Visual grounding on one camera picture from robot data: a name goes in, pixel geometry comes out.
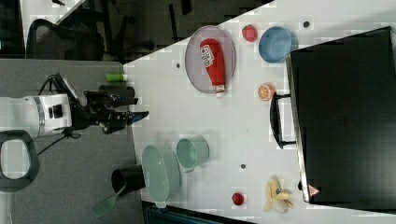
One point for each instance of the black cylinder cup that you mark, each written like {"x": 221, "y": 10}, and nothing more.
{"x": 129, "y": 179}

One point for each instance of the orange slice toy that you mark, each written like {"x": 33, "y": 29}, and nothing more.
{"x": 266, "y": 91}

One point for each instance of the black office chair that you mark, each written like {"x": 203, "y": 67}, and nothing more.
{"x": 48, "y": 41}

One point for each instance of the small red strawberry toy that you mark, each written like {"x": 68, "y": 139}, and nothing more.
{"x": 238, "y": 199}

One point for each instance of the green colander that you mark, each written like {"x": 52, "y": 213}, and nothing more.
{"x": 161, "y": 173}

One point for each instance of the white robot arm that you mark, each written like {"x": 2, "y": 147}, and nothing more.
{"x": 25, "y": 119}

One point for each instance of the peeled banana toy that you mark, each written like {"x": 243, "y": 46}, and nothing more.
{"x": 276, "y": 199}

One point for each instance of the green metal mug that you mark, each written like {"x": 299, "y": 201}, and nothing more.
{"x": 191, "y": 152}

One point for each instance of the grey round plate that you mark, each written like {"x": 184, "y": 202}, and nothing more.
{"x": 194, "y": 66}

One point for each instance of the red ketchup bottle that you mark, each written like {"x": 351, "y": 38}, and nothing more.
{"x": 212, "y": 58}

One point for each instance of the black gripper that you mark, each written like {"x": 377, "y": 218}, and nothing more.
{"x": 95, "y": 112}

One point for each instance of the black toaster oven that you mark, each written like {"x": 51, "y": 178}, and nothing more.
{"x": 342, "y": 95}

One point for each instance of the blue bowl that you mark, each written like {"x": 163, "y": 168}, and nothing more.
{"x": 275, "y": 44}

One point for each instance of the green marker tube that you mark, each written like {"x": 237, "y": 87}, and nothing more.
{"x": 116, "y": 77}

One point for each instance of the green spatula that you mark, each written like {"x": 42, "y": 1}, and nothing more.
{"x": 106, "y": 205}

